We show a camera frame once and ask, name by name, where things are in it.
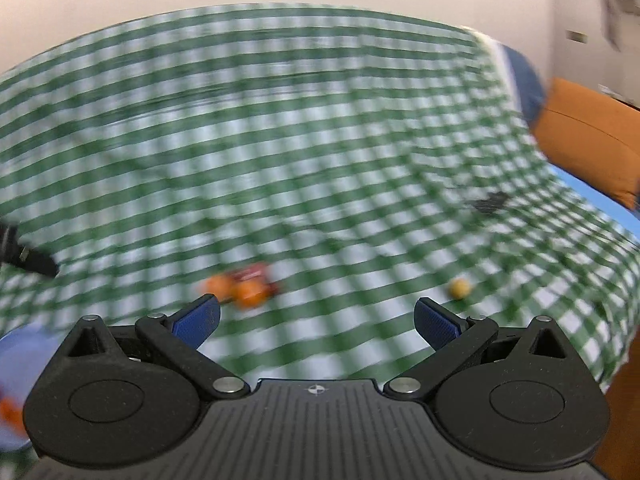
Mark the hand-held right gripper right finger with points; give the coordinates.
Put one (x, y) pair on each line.
(439, 327)

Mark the blue pillow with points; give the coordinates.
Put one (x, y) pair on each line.
(525, 85)

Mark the small black object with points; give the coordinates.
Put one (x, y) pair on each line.
(487, 203)

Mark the green checked tablecloth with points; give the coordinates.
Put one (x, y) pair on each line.
(300, 160)

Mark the white wall socket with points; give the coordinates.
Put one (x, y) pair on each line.
(576, 36)

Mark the light blue bedsheet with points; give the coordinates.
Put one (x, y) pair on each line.
(600, 200)

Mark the orange tangerine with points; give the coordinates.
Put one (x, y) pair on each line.
(7, 410)
(250, 295)

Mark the yellow longan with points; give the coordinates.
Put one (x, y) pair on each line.
(460, 288)

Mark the light blue plate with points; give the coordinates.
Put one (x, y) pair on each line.
(25, 360)

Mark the red candy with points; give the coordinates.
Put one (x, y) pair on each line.
(252, 274)

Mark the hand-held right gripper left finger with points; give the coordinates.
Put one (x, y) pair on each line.
(195, 324)

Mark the dark red date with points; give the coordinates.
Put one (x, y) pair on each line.
(272, 288)

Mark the orange pillow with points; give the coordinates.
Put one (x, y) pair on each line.
(585, 130)

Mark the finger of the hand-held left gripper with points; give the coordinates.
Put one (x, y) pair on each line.
(25, 256)

